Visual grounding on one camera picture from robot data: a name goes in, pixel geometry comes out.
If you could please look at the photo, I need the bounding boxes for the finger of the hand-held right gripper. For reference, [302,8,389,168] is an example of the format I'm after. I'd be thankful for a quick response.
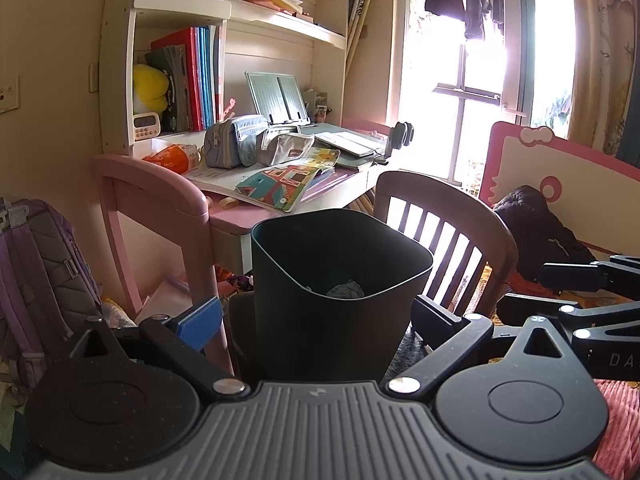
[497,292,640,342]
[537,254,640,296]

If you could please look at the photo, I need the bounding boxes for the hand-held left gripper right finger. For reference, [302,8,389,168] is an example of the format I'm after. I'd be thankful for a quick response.
[387,294,568,396]

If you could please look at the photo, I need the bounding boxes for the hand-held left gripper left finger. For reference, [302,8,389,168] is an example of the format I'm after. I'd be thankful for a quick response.
[82,296,251,401]

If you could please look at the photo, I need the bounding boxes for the black trash bin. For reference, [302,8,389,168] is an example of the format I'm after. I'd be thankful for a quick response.
[250,208,435,384]

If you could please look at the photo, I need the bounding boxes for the dark jacket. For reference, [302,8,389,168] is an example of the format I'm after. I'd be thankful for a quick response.
[492,184,597,282]

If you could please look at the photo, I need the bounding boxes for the pink ribbed cloth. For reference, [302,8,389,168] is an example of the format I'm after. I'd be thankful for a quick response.
[592,379,640,480]

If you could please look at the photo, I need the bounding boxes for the chevron patchwork quilt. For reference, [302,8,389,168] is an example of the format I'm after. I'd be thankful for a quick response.
[0,296,137,480]

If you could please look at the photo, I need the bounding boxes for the crumpled grey paper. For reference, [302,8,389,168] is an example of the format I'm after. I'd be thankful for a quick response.
[326,279,367,300]

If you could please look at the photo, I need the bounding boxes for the pink bow headboard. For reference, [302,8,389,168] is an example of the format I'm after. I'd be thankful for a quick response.
[477,120,640,262]

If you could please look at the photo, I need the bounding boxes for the dark wooden chair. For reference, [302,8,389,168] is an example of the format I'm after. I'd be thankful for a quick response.
[372,170,521,342]

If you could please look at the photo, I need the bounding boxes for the pink desk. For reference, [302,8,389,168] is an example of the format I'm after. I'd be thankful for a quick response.
[92,120,402,377]

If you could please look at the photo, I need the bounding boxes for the open white workbook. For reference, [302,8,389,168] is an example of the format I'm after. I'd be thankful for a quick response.
[182,164,262,197]

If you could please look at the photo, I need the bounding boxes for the colourful picture book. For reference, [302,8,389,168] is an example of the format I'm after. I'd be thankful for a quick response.
[235,164,322,214]

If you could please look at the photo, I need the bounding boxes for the purple grey backpack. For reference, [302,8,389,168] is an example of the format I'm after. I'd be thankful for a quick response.
[0,197,104,392]

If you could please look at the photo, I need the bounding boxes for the orange tissue pack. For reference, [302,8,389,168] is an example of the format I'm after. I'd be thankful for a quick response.
[142,143,202,176]

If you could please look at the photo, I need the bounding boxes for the grey pencil case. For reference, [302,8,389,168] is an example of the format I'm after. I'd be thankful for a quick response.
[202,120,242,169]

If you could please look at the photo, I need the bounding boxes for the light blue pencil case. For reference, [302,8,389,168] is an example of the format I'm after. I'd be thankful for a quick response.
[227,113,271,167]

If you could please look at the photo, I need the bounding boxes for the yellow picture book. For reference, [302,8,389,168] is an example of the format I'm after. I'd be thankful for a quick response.
[304,147,342,172]

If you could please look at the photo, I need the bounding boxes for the beige pencil case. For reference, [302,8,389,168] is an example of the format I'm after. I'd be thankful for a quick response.
[255,126,316,167]

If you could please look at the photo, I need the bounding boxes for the white digital timer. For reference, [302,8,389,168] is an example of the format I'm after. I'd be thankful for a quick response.
[132,111,162,142]

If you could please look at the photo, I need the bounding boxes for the patterned curtain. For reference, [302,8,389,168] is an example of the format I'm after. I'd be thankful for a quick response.
[569,0,640,157]

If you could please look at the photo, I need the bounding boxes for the dark striped folder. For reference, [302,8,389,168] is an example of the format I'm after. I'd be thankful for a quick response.
[145,45,193,134]

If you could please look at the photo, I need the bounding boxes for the grey book stand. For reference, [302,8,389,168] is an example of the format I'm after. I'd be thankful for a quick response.
[244,71,312,127]

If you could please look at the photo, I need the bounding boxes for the yellow plush toy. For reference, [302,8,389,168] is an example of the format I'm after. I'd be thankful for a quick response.
[132,63,169,114]

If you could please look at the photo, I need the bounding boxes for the row of red blue folders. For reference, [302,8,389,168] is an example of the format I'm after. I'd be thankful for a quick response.
[150,26,222,132]

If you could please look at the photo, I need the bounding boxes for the white bookshelf hutch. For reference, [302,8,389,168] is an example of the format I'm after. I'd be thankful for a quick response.
[100,0,351,159]

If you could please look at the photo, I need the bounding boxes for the rolled paper tubes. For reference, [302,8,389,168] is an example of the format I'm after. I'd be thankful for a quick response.
[344,0,383,57]

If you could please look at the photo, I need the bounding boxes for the window frame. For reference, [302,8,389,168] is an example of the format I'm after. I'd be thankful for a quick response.
[390,0,577,187]

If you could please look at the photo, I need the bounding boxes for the wall socket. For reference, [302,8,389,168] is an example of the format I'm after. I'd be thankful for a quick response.
[0,75,21,114]

